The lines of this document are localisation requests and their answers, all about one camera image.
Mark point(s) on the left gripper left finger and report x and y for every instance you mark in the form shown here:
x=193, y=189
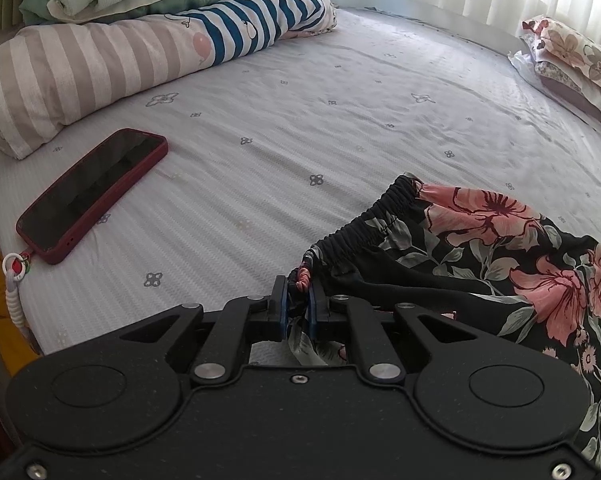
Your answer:
x=242, y=322

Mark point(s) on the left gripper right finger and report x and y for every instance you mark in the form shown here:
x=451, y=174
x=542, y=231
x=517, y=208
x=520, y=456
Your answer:
x=353, y=322

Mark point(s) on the black floral pants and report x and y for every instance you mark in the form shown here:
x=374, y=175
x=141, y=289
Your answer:
x=482, y=258

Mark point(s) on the white floral bed sheet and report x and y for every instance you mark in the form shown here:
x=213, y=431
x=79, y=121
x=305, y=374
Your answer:
x=273, y=151

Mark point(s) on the red case smartphone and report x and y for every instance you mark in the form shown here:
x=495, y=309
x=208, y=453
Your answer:
x=64, y=213

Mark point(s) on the white lower pillow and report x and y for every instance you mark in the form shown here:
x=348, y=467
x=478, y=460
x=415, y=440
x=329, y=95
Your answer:
x=568, y=87

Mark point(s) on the striped bolster pillow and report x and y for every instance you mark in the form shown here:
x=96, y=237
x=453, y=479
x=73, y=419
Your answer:
x=54, y=75

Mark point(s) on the floral top pillow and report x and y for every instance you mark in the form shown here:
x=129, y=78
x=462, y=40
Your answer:
x=566, y=44

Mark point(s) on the white phone strap charm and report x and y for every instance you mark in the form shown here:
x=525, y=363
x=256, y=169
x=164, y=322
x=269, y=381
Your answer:
x=15, y=267

